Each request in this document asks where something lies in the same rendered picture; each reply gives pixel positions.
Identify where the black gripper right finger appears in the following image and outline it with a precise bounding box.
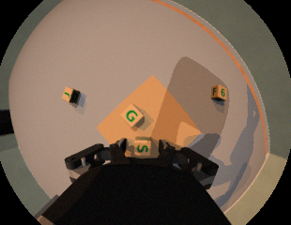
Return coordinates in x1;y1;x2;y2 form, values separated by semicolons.
151;140;219;190

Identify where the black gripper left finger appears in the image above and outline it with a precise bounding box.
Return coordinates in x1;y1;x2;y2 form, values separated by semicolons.
65;138;130;183

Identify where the orange flat mat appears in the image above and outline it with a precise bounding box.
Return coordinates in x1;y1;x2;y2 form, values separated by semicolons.
97;75;201;158

